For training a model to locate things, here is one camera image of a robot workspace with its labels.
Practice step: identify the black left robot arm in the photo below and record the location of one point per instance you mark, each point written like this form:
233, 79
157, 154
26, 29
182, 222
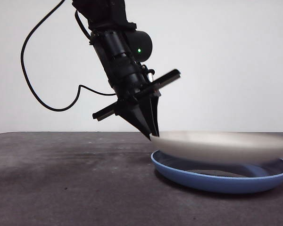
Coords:
115, 47

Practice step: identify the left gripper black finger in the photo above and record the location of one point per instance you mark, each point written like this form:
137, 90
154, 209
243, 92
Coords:
138, 115
155, 113

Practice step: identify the white plate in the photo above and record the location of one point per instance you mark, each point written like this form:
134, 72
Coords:
214, 147

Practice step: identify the blue plate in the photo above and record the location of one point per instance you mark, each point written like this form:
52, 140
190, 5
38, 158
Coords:
214, 184

